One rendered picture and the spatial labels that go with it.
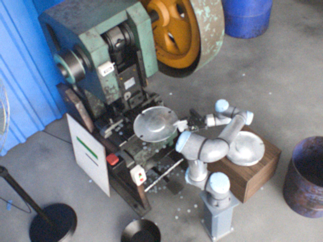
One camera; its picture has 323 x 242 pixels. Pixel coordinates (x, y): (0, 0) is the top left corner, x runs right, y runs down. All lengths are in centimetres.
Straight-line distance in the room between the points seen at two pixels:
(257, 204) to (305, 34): 229
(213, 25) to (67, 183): 187
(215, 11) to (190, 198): 150
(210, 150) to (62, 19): 101
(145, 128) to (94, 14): 75
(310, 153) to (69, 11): 192
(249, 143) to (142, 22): 123
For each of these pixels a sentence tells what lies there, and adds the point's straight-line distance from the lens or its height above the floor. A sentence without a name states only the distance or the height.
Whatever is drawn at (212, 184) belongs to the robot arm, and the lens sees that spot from 193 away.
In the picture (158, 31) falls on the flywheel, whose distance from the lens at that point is 213.
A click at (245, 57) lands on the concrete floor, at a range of 378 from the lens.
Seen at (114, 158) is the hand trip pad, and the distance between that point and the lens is 200.
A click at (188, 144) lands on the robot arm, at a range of 159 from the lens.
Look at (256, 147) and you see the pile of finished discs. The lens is 246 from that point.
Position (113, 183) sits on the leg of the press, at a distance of 277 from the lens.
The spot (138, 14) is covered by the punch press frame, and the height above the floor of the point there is 146.
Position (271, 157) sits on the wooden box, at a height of 35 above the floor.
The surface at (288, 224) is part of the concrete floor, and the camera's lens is 263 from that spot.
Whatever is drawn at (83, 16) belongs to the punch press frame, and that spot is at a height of 150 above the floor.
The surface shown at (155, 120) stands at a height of 80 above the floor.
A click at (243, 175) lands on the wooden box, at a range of 235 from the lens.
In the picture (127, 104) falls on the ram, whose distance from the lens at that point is 204.
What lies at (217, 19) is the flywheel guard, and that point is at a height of 141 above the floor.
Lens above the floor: 236
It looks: 50 degrees down
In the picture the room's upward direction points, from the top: 10 degrees counter-clockwise
